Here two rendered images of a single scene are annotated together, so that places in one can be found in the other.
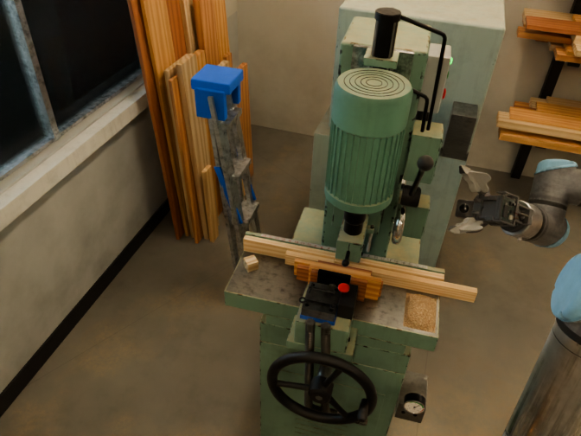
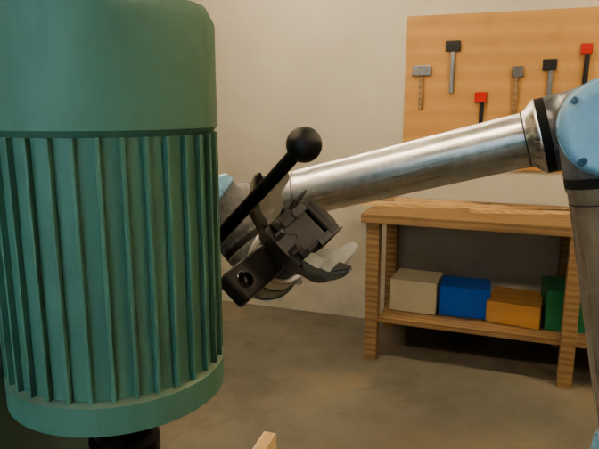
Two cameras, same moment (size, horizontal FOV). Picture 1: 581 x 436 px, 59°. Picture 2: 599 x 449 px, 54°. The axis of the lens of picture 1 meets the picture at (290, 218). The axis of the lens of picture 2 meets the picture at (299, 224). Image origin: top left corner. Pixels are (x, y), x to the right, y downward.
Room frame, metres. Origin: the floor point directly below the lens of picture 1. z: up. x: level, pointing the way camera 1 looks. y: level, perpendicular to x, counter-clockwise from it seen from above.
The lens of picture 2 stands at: (0.89, 0.28, 1.43)
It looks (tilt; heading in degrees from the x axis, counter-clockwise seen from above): 12 degrees down; 274
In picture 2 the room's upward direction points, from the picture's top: straight up
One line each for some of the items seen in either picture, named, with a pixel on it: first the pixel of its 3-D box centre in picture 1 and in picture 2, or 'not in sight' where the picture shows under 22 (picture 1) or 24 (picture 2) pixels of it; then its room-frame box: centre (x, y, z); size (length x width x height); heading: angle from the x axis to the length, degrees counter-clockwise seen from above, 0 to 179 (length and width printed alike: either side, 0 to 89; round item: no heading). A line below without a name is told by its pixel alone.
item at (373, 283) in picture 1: (343, 282); not in sight; (1.00, -0.16, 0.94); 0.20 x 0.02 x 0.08; 77
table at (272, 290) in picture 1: (330, 305); not in sight; (0.97, -0.12, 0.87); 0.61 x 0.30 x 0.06; 77
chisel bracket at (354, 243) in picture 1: (352, 238); not in sight; (1.09, -0.18, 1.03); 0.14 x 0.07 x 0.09; 167
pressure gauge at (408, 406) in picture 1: (414, 403); not in sight; (0.81, -0.38, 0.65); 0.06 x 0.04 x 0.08; 77
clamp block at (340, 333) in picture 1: (325, 317); not in sight; (0.89, -0.11, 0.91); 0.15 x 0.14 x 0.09; 77
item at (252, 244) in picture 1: (340, 261); not in sight; (1.10, -0.15, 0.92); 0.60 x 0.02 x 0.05; 77
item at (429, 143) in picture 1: (423, 151); not in sight; (1.25, -0.37, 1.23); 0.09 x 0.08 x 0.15; 167
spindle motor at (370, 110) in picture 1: (365, 143); (110, 208); (1.07, -0.17, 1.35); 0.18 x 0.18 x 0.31
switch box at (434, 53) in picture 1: (433, 78); not in sight; (1.35, -0.38, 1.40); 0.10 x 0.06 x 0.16; 167
